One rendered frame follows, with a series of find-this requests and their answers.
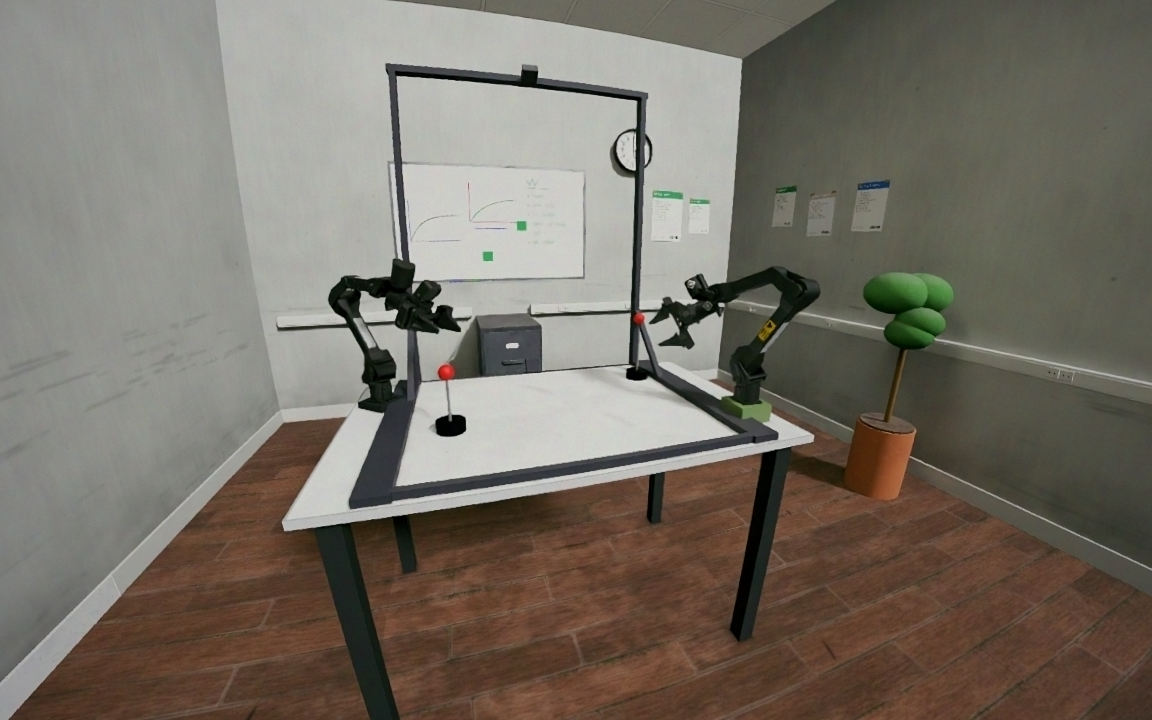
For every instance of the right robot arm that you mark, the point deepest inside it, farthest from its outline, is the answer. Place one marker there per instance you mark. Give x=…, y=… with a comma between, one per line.
x=379, y=363

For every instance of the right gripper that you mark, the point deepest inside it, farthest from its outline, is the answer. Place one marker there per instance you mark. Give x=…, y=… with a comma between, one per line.
x=416, y=321

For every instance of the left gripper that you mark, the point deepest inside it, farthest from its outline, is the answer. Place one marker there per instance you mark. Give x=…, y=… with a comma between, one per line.
x=684, y=334

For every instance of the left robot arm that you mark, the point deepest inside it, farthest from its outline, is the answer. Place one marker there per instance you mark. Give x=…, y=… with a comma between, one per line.
x=797, y=294

